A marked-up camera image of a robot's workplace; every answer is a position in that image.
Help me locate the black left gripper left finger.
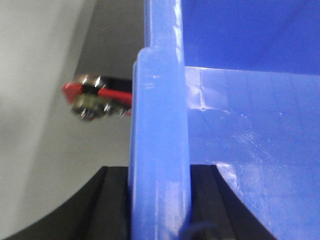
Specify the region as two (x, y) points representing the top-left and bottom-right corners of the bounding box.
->
(8, 166), (130, 240)

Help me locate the red wired metal connector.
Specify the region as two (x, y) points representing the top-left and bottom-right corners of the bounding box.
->
(61, 73), (133, 122)

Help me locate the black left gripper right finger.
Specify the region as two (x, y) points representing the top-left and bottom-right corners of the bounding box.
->
(189, 164), (275, 240)

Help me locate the blue plastic bin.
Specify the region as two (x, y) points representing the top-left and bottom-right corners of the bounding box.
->
(129, 0), (320, 240)

